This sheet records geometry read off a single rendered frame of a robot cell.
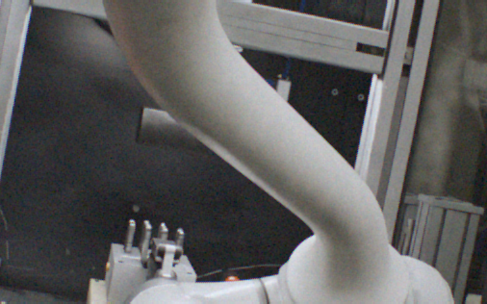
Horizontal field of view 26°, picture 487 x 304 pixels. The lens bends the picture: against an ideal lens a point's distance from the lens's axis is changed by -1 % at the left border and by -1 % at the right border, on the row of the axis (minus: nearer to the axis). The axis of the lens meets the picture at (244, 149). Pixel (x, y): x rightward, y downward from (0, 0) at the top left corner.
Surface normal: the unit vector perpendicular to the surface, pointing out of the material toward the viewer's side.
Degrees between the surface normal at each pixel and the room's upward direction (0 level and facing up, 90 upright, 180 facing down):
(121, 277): 90
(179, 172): 90
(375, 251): 108
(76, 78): 90
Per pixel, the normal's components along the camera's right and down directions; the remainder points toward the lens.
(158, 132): 0.15, 0.08
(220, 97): 0.54, 0.44
